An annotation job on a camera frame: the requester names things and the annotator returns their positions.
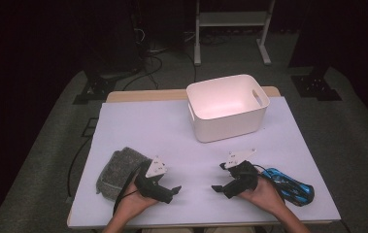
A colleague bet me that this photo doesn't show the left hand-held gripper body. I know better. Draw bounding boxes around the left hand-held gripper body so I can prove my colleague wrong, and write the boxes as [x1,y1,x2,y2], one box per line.
[134,155,175,205]

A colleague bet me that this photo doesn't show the blue toy car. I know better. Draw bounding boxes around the blue toy car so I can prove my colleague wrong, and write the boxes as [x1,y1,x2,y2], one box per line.
[261,167,316,207]

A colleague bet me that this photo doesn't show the grey fuzzy cloth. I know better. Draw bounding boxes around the grey fuzzy cloth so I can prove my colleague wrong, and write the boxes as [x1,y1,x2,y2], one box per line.
[95,146,153,202]

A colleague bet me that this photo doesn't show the thin black cable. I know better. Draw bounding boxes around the thin black cable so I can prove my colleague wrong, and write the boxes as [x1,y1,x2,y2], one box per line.
[66,135,93,198]

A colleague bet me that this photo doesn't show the white metal stand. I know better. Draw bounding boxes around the white metal stand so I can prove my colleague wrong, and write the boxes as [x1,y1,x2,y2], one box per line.
[193,0,277,67]

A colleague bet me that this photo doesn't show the black floor cables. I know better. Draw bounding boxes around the black floor cables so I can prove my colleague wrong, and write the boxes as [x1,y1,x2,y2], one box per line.
[121,25,199,91]

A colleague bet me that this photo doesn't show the white plastic bin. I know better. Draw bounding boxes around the white plastic bin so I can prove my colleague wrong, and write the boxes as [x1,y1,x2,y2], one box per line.
[185,74,271,144]

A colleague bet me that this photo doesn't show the wooden table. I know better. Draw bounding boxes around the wooden table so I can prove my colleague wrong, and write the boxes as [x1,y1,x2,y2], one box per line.
[66,85,343,230]

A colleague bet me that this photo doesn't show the black stand base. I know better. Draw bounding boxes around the black stand base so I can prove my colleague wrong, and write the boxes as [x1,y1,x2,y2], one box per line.
[289,66,343,102]
[72,69,141,105]

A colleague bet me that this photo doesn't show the left hand-held gripper cable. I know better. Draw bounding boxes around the left hand-held gripper cable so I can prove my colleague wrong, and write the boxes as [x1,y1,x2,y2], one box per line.
[113,164,142,216]

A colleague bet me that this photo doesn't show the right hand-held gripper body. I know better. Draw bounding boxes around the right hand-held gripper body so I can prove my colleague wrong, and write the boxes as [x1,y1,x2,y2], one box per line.
[222,149,259,199]

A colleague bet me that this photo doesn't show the person's right hand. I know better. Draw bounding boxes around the person's right hand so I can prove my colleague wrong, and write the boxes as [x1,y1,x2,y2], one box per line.
[236,176,286,216]

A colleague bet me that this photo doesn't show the person's left hand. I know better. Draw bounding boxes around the person's left hand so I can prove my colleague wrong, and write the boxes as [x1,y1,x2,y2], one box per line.
[116,174,158,221]

